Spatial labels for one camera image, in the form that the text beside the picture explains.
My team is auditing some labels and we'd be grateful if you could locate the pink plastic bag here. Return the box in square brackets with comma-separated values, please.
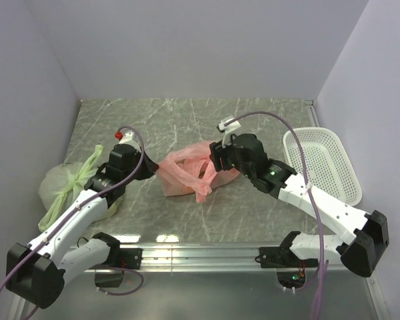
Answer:
[156, 141, 239, 203]

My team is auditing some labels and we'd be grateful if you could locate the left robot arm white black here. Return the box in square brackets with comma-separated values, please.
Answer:
[5, 143, 158, 309]

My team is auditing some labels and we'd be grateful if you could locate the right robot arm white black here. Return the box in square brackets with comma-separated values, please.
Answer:
[209, 133, 389, 277]

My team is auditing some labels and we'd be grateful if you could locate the green plastic bag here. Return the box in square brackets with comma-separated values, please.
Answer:
[38, 145, 103, 232]

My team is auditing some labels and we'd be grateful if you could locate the white perforated plastic basket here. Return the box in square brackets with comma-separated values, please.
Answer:
[283, 127, 363, 207]

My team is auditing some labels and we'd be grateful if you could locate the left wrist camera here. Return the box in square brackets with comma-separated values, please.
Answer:
[115, 130, 141, 151]

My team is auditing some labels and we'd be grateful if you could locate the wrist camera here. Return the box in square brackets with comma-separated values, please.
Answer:
[115, 130, 141, 151]
[217, 116, 241, 148]

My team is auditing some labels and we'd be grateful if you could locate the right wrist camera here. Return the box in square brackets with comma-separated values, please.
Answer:
[217, 116, 241, 148]

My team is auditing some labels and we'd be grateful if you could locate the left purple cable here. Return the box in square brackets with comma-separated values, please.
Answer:
[0, 125, 147, 313]

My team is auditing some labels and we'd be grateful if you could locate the aluminium rail frame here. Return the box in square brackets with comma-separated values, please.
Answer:
[6, 99, 391, 320]

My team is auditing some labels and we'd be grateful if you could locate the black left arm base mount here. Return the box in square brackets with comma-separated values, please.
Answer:
[94, 248, 143, 289]

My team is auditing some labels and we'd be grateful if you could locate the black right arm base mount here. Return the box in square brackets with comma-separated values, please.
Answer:
[255, 247, 306, 291]

